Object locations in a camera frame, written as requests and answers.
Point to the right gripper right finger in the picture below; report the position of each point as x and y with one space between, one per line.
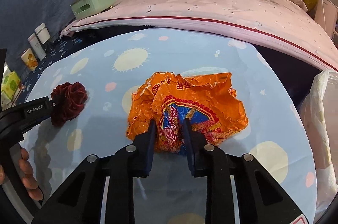
195 152

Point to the green tissue box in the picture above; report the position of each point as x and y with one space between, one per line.
85 8

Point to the dark red scrunchie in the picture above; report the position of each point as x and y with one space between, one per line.
70 100

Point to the orange patterned cup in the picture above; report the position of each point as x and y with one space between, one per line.
29 59

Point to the green dotted box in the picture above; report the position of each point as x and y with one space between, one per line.
9 86

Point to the light blue dotted tablecloth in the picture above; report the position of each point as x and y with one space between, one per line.
113 69

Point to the orange foil snack wrapper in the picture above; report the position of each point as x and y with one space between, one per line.
209 101

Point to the white cosmetic bottle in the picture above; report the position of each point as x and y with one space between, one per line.
36 46

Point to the left human hand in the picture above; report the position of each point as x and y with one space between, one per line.
28 179

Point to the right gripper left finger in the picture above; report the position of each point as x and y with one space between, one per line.
142 157

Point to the white cosmetic tube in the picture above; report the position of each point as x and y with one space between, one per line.
42 33

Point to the white lined trash bin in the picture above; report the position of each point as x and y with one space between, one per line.
318 113

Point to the pink electric kettle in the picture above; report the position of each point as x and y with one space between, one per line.
326 16

